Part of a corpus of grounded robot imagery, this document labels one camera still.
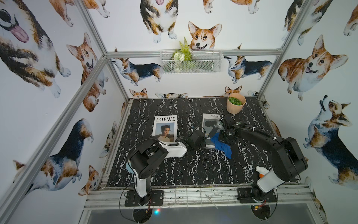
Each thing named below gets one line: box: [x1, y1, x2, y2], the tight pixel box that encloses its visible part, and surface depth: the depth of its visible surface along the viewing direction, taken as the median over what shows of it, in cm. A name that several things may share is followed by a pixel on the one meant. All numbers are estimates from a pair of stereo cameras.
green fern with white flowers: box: [172, 36, 193, 73], surface depth 85 cm
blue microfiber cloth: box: [210, 132, 232, 160], surface depth 88 cm
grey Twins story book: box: [201, 112, 225, 148], surface depth 100 cm
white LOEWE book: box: [152, 115, 178, 143], surface depth 100 cm
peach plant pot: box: [226, 92, 247, 114], surface depth 106 cm
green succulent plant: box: [228, 97, 242, 106], surface depth 106 cm
